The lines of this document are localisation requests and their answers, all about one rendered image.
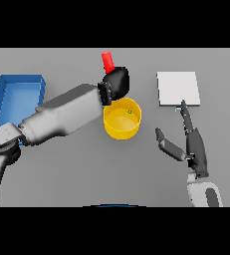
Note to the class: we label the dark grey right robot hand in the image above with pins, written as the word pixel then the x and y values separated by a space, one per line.
pixel 196 146

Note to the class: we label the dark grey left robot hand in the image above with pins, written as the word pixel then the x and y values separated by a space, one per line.
pixel 117 82

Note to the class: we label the red beaker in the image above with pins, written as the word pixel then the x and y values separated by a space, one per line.
pixel 108 61

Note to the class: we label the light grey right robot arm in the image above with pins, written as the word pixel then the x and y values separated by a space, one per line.
pixel 199 194

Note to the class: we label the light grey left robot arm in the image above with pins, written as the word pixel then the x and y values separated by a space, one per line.
pixel 63 113

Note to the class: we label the green nut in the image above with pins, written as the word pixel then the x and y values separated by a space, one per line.
pixel 129 112

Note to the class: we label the yellow bowl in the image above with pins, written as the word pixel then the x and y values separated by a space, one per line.
pixel 122 121

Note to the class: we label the pale square measuring scale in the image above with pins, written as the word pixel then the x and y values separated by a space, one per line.
pixel 178 88

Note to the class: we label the blue tray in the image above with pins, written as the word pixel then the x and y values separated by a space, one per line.
pixel 15 98

